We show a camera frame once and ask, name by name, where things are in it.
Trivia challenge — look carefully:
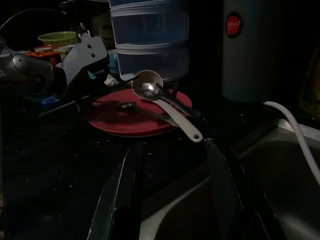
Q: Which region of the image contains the grey thermos with red label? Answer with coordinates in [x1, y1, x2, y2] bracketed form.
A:
[221, 0, 312, 104]

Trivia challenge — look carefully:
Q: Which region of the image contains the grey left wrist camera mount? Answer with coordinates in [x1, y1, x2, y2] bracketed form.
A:
[61, 35, 110, 85]

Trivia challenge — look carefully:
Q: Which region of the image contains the white hose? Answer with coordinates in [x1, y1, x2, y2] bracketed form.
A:
[262, 100, 320, 186]

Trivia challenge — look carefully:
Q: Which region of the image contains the orange plastic item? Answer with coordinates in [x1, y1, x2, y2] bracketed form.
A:
[24, 44, 61, 65]

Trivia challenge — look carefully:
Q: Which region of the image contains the thin grey rod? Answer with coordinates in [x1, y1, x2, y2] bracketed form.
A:
[37, 95, 94, 118]

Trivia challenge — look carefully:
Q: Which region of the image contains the black cable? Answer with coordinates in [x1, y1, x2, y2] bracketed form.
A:
[0, 7, 67, 30]

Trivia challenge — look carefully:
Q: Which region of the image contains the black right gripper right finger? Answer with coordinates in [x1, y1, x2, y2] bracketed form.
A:
[203, 136, 272, 240]

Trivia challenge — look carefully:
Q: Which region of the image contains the small blue lid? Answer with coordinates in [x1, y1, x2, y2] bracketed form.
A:
[40, 97, 61, 111]

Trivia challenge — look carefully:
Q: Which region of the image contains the white plastic ladle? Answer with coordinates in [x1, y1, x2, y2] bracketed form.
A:
[131, 69, 204, 144]

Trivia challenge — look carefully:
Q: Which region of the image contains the crumpled white tissue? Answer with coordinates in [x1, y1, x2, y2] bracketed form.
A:
[103, 76, 119, 87]

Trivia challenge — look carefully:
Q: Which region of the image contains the light blue cup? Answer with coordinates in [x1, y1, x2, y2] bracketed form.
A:
[106, 49, 120, 74]

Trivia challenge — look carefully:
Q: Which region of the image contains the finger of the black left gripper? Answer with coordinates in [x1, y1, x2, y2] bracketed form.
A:
[109, 75, 140, 89]

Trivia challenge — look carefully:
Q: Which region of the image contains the red round plate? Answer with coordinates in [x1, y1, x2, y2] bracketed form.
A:
[84, 87, 193, 138]

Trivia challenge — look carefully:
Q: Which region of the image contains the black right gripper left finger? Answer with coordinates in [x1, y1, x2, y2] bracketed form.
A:
[86, 146, 146, 240]

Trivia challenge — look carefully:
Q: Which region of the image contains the green plastic basket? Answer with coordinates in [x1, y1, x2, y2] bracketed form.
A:
[37, 31, 80, 46]

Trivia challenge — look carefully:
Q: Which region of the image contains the blue stacked plastic container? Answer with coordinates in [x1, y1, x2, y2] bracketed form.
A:
[107, 0, 190, 82]

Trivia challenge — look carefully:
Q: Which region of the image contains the metal spoon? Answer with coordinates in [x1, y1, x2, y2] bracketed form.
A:
[116, 101, 179, 128]
[136, 81, 202, 118]

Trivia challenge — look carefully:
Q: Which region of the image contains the steel sink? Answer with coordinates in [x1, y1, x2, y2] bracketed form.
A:
[138, 118, 320, 240]

